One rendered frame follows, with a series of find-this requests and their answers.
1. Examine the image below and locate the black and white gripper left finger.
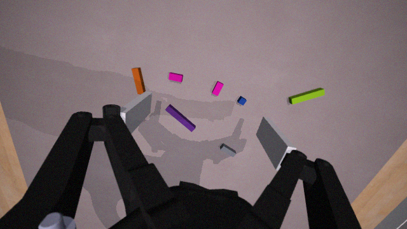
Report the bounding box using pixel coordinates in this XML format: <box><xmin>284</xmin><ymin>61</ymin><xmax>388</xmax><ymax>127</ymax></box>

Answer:
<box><xmin>0</xmin><ymin>91</ymin><xmax>196</xmax><ymax>229</ymax></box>

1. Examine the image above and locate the magenta rod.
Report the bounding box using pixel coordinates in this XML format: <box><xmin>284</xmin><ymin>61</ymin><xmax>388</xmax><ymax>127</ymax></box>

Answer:
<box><xmin>169</xmin><ymin>73</ymin><xmax>183</xmax><ymax>82</ymax></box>
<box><xmin>212</xmin><ymin>81</ymin><xmax>223</xmax><ymax>96</ymax></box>

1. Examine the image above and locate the small blue cube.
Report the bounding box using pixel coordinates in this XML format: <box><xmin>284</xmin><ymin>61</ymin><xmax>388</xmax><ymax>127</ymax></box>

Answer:
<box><xmin>237</xmin><ymin>96</ymin><xmax>247</xmax><ymax>105</ymax></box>

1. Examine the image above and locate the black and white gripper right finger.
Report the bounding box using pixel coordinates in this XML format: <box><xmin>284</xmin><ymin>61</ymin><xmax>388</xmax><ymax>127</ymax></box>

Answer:
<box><xmin>237</xmin><ymin>117</ymin><xmax>362</xmax><ymax>229</ymax></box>

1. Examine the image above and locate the grey rectangular block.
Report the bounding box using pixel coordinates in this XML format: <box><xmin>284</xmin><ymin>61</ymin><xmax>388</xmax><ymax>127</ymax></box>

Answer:
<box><xmin>220</xmin><ymin>143</ymin><xmax>236</xmax><ymax>157</ymax></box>

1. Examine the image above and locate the orange rod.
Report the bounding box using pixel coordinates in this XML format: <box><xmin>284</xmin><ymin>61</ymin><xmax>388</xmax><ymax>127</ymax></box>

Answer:
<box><xmin>132</xmin><ymin>67</ymin><xmax>146</xmax><ymax>94</ymax></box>

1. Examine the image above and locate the purple rod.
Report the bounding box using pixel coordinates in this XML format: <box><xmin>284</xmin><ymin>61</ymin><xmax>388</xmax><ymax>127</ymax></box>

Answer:
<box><xmin>166</xmin><ymin>104</ymin><xmax>196</xmax><ymax>132</ymax></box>

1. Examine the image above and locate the lime green rod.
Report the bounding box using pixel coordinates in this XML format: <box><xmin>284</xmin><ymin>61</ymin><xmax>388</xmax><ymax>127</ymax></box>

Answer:
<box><xmin>289</xmin><ymin>88</ymin><xmax>325</xmax><ymax>104</ymax></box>

